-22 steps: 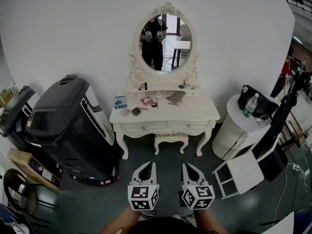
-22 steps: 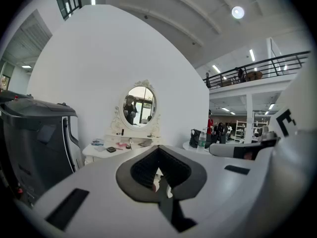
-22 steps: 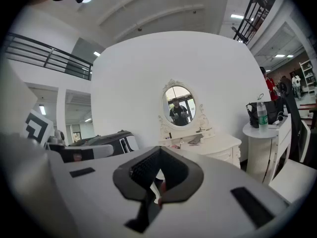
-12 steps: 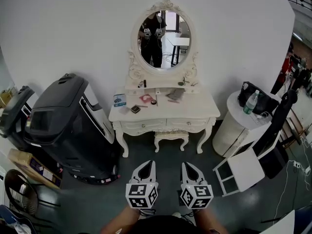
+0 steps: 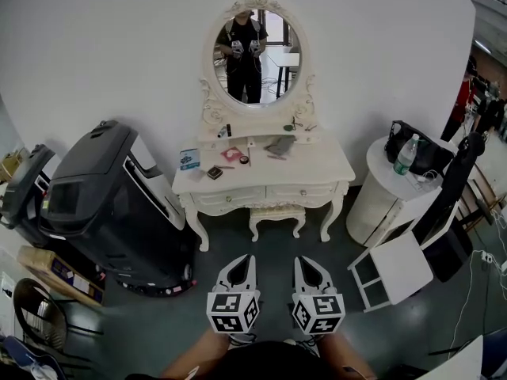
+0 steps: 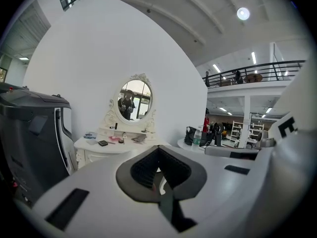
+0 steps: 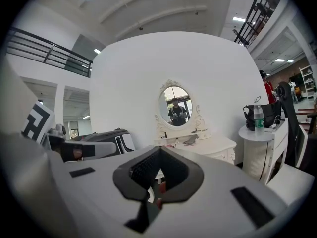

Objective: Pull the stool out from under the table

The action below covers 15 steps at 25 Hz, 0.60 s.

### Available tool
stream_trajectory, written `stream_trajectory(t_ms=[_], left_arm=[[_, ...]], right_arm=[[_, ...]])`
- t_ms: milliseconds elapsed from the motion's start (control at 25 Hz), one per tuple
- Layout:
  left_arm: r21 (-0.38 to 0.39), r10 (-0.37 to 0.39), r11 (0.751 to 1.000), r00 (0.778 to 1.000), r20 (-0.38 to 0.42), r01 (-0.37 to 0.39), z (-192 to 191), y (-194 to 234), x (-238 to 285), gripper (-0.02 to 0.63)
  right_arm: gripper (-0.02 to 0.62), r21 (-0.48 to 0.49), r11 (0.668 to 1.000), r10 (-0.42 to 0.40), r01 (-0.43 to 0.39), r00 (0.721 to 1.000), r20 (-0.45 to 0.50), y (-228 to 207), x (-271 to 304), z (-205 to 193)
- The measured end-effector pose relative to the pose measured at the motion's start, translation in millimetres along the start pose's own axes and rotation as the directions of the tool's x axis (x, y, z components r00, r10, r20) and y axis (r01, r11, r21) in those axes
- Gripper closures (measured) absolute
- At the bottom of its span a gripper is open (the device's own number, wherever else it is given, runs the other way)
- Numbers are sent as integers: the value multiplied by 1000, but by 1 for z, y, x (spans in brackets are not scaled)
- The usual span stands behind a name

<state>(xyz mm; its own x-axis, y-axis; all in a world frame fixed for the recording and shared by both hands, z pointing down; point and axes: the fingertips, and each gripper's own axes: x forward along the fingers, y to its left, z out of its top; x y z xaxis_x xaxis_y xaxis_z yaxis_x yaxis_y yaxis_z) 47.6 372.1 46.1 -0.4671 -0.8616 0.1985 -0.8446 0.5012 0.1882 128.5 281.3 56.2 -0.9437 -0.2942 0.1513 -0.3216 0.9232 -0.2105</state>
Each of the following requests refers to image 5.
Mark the large black service machine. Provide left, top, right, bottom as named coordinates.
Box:
left=39, top=119, right=199, bottom=298

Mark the white open shelf unit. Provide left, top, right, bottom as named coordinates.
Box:
left=347, top=231, right=435, bottom=314

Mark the blue card package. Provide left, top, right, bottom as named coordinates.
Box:
left=179, top=148, right=201, bottom=172

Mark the green label water bottle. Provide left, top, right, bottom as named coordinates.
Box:
left=392, top=133, right=420, bottom=176

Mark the person's right forearm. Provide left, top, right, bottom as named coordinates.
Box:
left=314, top=330, right=379, bottom=380

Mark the person's black clothing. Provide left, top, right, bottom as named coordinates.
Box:
left=219, top=340, right=322, bottom=380

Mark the black handbag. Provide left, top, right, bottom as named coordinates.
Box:
left=384, top=120, right=455, bottom=176

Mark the white power strip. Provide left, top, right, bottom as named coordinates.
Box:
left=480, top=250, right=507, bottom=273

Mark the person's left white sneaker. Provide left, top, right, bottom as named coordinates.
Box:
left=228, top=332, right=258, bottom=347

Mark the white framed oval mirror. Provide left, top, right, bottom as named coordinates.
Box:
left=199, top=0, right=318, bottom=124

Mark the person's left forearm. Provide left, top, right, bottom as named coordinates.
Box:
left=158, top=329, right=234, bottom=380

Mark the black wire chair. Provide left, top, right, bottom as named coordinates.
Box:
left=13, top=277, right=106, bottom=358

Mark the small black service machine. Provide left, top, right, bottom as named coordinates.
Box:
left=0, top=143, right=60, bottom=249

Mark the grey fabric pouch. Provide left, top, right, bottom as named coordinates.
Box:
left=264, top=135, right=296, bottom=156

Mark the white upholstered stool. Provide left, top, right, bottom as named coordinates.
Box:
left=248, top=205, right=306, bottom=243

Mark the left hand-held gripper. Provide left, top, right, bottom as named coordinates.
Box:
left=205, top=254, right=262, bottom=336

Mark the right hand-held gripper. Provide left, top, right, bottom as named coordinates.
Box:
left=292, top=255, right=346, bottom=336

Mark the brown cardboard box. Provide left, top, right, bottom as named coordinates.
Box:
left=17, top=245, right=107, bottom=308

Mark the blue bag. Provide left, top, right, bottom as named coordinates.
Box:
left=0, top=334, right=68, bottom=380

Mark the white dressing table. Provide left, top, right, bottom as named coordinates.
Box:
left=171, top=121, right=356, bottom=253

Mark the white ribbed round cabinet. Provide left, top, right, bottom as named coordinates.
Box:
left=345, top=135, right=456, bottom=249

